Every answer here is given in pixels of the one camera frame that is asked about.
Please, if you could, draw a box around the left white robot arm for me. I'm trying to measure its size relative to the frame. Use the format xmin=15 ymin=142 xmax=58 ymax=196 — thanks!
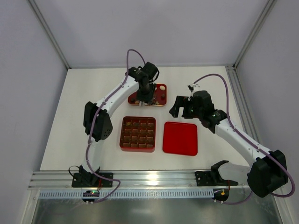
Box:
xmin=71 ymin=62 xmax=159 ymax=188

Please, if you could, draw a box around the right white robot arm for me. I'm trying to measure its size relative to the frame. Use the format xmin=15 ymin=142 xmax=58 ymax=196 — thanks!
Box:
xmin=169 ymin=91 xmax=289 ymax=197

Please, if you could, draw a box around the red chocolate tray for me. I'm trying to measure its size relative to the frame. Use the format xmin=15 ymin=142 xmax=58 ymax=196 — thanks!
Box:
xmin=128 ymin=84 xmax=167 ymax=106

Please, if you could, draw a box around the red square chocolate box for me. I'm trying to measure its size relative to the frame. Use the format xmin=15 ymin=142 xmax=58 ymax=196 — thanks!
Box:
xmin=119 ymin=116 xmax=156 ymax=153

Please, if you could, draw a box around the red box lid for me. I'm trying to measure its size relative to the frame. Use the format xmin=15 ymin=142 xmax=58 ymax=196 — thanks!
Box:
xmin=162 ymin=122 xmax=198 ymax=156

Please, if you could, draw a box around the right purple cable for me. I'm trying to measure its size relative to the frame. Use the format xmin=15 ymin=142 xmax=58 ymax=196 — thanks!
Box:
xmin=192 ymin=73 xmax=295 ymax=206

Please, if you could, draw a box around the purple cable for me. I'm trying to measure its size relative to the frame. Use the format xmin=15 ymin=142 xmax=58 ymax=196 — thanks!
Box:
xmin=192 ymin=73 xmax=295 ymax=206
xmin=85 ymin=49 xmax=147 ymax=203

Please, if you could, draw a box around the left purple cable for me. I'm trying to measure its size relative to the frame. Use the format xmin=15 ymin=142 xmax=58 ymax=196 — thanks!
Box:
xmin=85 ymin=49 xmax=147 ymax=203

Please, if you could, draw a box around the slotted cable duct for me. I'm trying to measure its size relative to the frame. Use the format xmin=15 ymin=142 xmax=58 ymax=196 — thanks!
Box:
xmin=38 ymin=189 xmax=214 ymax=200

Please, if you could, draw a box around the aluminium front rail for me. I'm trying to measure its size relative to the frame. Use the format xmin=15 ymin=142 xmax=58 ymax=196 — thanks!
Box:
xmin=28 ymin=169 xmax=248 ymax=189

